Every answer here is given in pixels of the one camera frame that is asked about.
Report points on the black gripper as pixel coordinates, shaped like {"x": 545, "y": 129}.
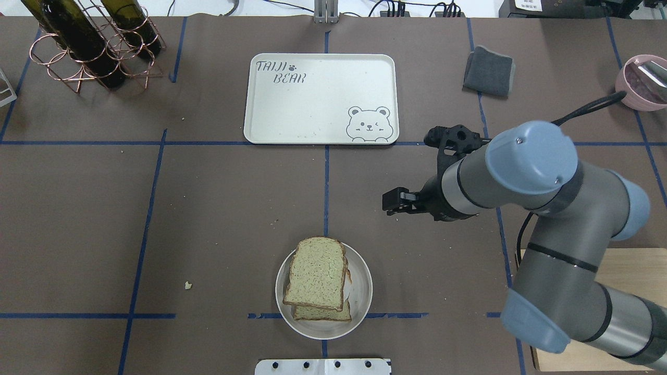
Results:
{"x": 434, "y": 199}

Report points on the bread slice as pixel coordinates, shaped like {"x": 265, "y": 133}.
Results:
{"x": 320, "y": 314}
{"x": 317, "y": 274}

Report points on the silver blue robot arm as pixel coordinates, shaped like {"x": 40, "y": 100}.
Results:
{"x": 580, "y": 209}

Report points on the cream bear serving tray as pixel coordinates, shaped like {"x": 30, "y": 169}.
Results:
{"x": 322, "y": 98}

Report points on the white round plate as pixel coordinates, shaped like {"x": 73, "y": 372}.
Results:
{"x": 358, "y": 291}

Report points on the grey folded cloth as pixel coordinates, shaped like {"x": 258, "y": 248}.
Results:
{"x": 489, "y": 72}

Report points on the black box device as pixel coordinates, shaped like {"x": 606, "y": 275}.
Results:
{"x": 542, "y": 9}

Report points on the wooden cutting board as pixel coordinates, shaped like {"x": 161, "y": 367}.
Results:
{"x": 625, "y": 271}

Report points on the pink bowl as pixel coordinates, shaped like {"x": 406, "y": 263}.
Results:
{"x": 643, "y": 79}

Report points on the dark green wine bottle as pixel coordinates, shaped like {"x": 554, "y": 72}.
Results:
{"x": 84, "y": 41}

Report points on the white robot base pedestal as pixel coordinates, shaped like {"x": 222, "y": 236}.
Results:
{"x": 324, "y": 366}

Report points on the aluminium frame post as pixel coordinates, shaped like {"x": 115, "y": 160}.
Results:
{"x": 326, "y": 11}

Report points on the copper wire bottle rack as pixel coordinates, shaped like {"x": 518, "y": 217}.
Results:
{"x": 106, "y": 42}

